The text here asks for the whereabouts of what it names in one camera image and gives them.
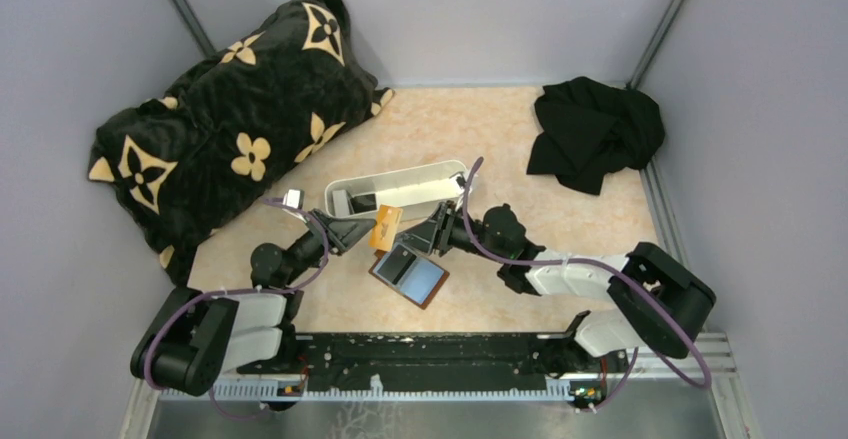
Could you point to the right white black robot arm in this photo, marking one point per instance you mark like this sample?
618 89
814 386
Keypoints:
528 268

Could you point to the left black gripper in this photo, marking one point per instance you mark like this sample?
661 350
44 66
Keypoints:
347 231

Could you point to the brown leather card holder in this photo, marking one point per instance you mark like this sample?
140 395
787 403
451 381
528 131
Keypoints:
421 283

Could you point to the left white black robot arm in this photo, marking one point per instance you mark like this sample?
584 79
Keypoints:
195 336

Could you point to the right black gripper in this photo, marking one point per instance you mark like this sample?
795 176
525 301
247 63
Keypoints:
431 233

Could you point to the black floral plush pillow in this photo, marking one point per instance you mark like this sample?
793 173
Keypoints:
188 162

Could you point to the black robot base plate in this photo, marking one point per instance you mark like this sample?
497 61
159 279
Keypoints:
451 362

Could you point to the white oblong plastic tray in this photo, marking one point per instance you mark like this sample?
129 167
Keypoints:
417 190

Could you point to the black credit card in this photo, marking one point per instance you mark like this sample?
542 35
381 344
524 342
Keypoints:
364 203

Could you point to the white slotted cable duct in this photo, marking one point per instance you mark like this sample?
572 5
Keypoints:
268 390

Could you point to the grey VIP card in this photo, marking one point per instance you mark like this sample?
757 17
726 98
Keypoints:
394 264

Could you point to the aluminium frame rail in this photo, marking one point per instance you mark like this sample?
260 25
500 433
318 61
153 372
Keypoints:
669 305

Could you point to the stack of grey cards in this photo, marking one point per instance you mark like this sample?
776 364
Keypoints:
341 203

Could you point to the black cloth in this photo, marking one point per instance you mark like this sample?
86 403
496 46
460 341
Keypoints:
590 130

